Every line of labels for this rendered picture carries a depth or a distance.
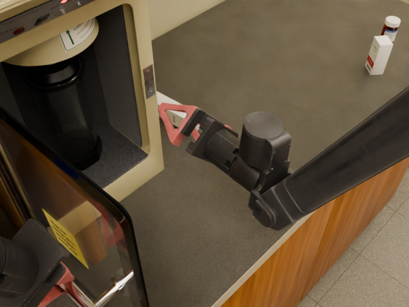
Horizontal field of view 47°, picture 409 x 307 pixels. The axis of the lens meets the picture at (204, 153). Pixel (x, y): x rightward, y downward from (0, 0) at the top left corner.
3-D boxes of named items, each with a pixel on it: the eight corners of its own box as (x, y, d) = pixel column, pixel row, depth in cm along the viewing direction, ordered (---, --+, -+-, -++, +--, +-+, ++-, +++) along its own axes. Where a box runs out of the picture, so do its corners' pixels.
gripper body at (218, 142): (205, 113, 72) (241, 139, 68) (231, 129, 80) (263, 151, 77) (182, 148, 72) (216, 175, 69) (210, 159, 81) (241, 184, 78)
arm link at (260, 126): (269, 233, 66) (311, 206, 70) (285, 179, 58) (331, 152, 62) (217, 180, 72) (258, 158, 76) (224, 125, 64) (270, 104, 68)
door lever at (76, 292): (80, 253, 63) (76, 243, 61) (126, 297, 59) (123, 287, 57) (47, 280, 60) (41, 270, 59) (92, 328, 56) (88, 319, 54)
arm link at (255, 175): (255, 206, 71) (278, 187, 74) (262, 175, 66) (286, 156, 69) (222, 179, 74) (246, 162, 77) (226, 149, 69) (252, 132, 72)
